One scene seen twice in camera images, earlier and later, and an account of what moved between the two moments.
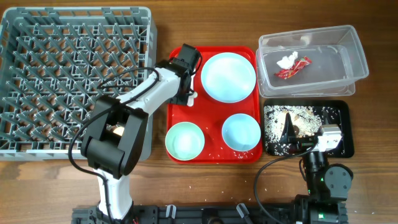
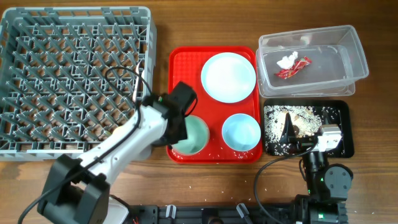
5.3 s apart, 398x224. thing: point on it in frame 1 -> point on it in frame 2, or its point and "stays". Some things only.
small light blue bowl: [240, 132] stays
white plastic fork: [192, 81] -> [143, 76]
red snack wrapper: [298, 65] stays
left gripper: [182, 98] -> [182, 135]
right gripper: [288, 137] stays
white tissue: [286, 62] stays
